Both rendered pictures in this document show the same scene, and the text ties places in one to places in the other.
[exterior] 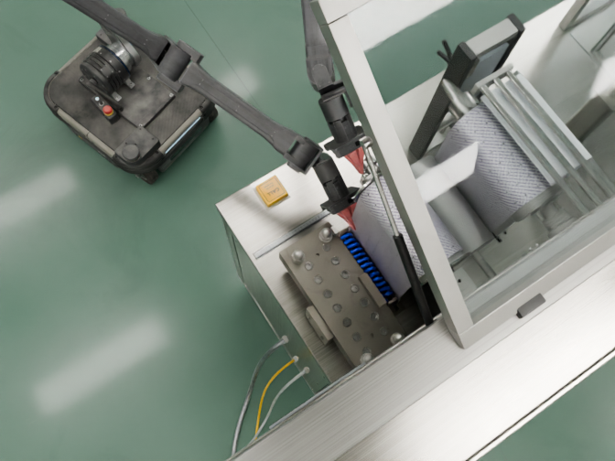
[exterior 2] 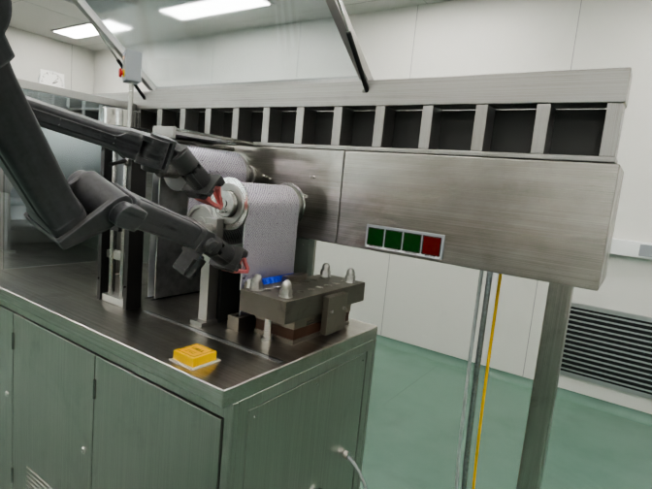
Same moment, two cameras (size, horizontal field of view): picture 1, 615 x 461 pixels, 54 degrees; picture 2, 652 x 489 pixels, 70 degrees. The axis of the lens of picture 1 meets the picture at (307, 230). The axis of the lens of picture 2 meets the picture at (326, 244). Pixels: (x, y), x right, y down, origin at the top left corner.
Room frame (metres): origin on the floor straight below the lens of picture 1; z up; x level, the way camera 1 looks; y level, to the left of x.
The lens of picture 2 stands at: (0.63, 1.19, 1.33)
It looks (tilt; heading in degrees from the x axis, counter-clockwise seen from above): 8 degrees down; 255
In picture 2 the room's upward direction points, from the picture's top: 5 degrees clockwise
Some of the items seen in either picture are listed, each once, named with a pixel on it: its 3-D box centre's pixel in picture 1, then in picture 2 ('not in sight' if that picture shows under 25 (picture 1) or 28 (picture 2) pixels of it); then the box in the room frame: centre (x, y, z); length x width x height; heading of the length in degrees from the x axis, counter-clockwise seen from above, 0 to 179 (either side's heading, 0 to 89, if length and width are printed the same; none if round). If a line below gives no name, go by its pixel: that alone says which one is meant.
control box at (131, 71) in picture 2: not in sight; (129, 67); (0.91, -0.59, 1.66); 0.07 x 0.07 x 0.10; 19
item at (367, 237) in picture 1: (378, 253); (270, 254); (0.44, -0.19, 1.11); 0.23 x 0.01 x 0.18; 42
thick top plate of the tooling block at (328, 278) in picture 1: (344, 300); (307, 295); (0.33, -0.13, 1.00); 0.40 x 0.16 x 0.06; 42
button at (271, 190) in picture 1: (271, 191); (195, 355); (0.64, 0.12, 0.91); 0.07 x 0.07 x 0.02; 42
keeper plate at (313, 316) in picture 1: (318, 326); (335, 312); (0.26, -0.07, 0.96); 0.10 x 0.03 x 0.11; 42
